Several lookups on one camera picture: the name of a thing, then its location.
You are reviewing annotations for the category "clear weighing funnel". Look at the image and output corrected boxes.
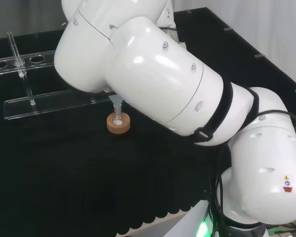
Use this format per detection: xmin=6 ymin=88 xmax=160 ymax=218
xmin=109 ymin=95 xmax=123 ymax=112

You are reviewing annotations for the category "clear acrylic funnel stand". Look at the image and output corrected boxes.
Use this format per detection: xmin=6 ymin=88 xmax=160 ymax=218
xmin=0 ymin=31 xmax=119 ymax=121

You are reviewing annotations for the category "clear round-bottom flask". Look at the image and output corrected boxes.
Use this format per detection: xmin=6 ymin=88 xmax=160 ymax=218
xmin=112 ymin=108 xmax=125 ymax=127

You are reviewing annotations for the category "black bench cloth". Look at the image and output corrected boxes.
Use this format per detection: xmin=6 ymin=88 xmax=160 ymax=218
xmin=0 ymin=7 xmax=296 ymax=233

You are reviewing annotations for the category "brown cork ring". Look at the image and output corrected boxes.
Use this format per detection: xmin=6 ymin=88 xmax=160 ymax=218
xmin=106 ymin=112 xmax=131 ymax=135

